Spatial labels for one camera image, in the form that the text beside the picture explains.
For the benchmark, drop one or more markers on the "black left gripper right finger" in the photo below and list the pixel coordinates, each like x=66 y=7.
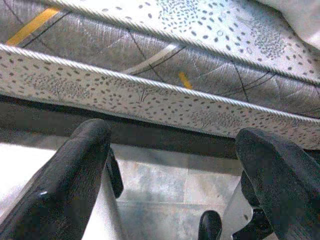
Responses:
x=287 y=190

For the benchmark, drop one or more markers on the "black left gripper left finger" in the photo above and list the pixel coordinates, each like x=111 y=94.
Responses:
x=60 y=197

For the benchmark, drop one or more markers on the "grey robot right leg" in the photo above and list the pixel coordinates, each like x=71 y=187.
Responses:
x=237 y=210

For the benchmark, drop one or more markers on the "grey patterned quilted mattress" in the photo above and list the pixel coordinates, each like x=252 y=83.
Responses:
x=100 y=32

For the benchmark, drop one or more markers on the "white printed pillow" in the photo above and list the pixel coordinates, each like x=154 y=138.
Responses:
x=300 y=15

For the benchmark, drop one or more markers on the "dark bed frame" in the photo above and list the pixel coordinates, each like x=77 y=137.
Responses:
x=150 y=140

